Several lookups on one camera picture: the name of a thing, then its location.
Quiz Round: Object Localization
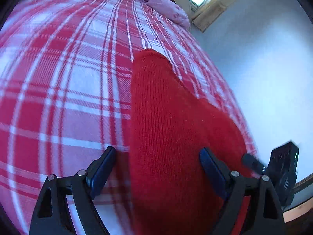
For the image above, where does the red knit embroidered sweater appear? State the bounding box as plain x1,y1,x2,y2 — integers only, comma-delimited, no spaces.
129,49,251,234

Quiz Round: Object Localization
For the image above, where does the red white plaid bedspread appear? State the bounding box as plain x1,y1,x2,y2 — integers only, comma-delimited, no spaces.
1,0,257,234

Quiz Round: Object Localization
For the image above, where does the yellow curtain right panel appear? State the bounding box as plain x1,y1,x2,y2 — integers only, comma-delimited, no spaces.
192,0,237,32

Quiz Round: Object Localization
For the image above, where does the pink folded blanket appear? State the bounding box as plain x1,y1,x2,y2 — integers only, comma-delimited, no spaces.
138,0,190,30

